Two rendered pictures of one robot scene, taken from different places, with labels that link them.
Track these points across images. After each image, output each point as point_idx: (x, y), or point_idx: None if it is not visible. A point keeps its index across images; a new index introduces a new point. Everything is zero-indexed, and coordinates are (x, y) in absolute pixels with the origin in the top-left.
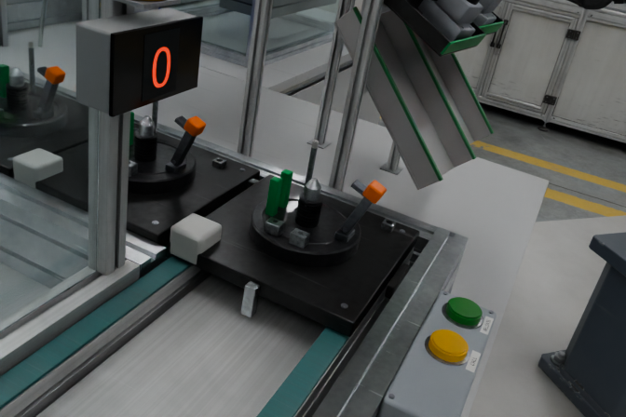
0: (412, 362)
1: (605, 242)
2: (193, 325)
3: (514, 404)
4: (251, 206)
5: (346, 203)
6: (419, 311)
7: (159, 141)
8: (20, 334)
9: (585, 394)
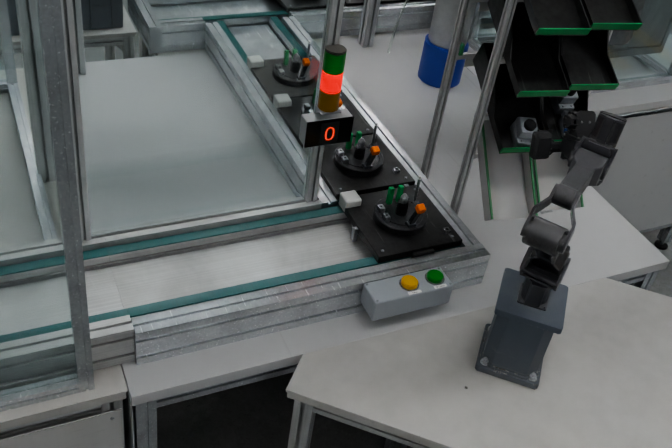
0: (388, 280)
1: (506, 272)
2: (330, 235)
3: (450, 332)
4: None
5: (440, 212)
6: (416, 268)
7: None
8: (265, 210)
9: (484, 343)
